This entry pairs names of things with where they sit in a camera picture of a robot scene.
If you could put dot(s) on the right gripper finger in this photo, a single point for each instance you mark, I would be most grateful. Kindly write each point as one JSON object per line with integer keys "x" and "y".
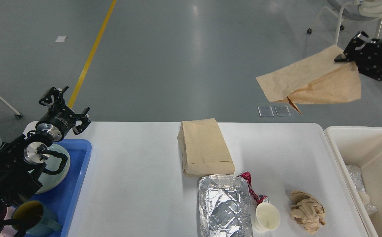
{"x": 369, "y": 69}
{"x": 359, "y": 48}

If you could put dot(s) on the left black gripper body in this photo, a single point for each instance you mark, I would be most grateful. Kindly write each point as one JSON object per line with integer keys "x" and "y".
{"x": 56, "y": 123}

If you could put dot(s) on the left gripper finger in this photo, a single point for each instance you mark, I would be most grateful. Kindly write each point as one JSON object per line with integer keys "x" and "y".
{"x": 54, "y": 100}
{"x": 82, "y": 121}

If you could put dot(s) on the brown paper bag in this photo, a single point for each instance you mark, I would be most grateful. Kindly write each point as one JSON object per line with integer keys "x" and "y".
{"x": 204, "y": 150}
{"x": 317, "y": 79}

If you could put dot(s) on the dark teal mug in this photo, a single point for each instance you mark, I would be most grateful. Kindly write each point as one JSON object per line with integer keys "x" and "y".
{"x": 36, "y": 218}

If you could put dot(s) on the white paper cup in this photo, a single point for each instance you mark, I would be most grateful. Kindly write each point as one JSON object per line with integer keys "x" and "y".
{"x": 364, "y": 197}
{"x": 267, "y": 217}

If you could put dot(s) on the brown paper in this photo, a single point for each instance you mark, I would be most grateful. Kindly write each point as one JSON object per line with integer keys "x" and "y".
{"x": 307, "y": 211}

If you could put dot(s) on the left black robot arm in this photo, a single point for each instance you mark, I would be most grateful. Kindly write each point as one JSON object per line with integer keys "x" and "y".
{"x": 27, "y": 157}

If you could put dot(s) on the white office chair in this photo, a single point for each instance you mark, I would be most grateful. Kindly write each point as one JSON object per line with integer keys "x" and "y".
{"x": 353, "y": 10}

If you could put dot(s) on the blue plastic tray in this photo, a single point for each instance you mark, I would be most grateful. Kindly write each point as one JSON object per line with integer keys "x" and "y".
{"x": 63, "y": 198}

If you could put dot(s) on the floor outlet plate right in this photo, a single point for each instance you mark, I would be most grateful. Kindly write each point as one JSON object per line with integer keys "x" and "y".
{"x": 282, "y": 111}

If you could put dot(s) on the floor outlet plate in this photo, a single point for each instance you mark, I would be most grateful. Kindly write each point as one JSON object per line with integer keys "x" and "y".
{"x": 265, "y": 111}
{"x": 282, "y": 111}

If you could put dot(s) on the floor outlet plate left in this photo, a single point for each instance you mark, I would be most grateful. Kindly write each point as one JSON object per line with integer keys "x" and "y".
{"x": 265, "y": 111}

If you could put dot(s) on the clear plastic wrap in bin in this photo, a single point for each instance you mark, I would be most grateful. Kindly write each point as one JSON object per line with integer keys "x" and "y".
{"x": 356, "y": 177}

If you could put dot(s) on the pink mug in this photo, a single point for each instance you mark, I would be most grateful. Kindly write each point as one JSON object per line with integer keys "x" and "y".
{"x": 7, "y": 214}

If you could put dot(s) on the aluminium foil container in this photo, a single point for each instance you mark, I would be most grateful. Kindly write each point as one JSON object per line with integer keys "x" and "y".
{"x": 224, "y": 206}

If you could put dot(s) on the crushed red can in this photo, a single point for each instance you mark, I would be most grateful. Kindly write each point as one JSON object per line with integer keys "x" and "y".
{"x": 259, "y": 199}

